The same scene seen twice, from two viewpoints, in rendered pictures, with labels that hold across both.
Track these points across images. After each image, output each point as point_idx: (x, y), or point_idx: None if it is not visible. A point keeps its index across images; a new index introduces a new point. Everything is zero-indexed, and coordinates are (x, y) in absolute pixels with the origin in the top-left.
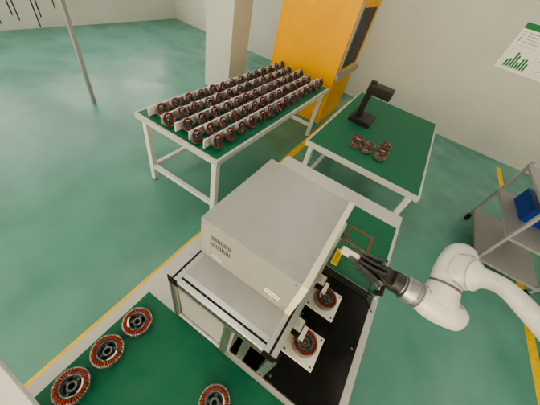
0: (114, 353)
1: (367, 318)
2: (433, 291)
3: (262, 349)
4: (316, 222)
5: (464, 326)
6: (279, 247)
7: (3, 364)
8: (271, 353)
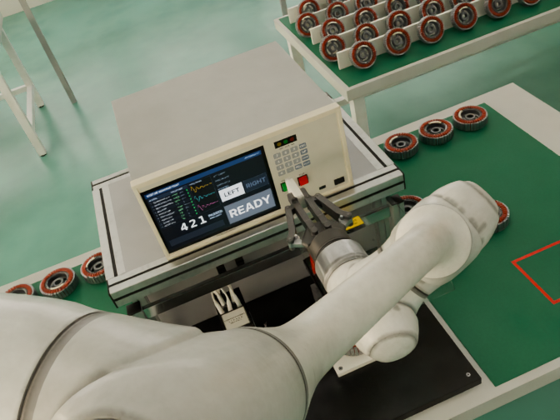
0: (59, 285)
1: (433, 413)
2: (355, 263)
3: (106, 279)
4: (237, 122)
5: (371, 342)
6: (154, 141)
7: None
8: (111, 286)
